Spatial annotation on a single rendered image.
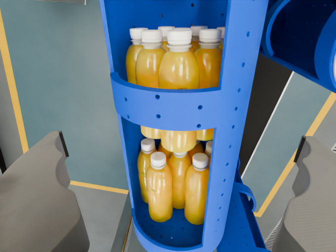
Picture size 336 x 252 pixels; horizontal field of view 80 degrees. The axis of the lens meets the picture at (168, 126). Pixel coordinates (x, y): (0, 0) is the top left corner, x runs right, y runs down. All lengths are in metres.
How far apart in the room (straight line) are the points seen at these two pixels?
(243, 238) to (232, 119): 0.86
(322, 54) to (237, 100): 0.32
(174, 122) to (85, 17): 1.40
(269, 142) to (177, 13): 1.59
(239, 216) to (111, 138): 1.23
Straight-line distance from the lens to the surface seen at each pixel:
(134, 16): 0.52
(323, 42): 0.63
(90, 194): 2.49
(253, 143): 1.75
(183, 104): 0.31
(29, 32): 1.86
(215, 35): 0.39
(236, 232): 1.18
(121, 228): 1.36
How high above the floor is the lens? 1.52
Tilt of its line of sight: 60 degrees down
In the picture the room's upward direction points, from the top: 173 degrees counter-clockwise
